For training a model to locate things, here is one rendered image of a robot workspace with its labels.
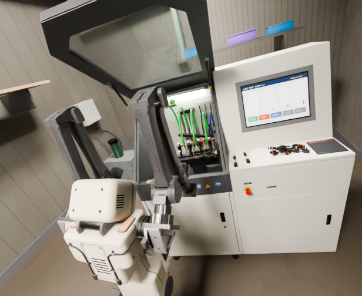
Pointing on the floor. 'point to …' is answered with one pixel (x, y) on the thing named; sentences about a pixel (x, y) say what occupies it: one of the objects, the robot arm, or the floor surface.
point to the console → (331, 223)
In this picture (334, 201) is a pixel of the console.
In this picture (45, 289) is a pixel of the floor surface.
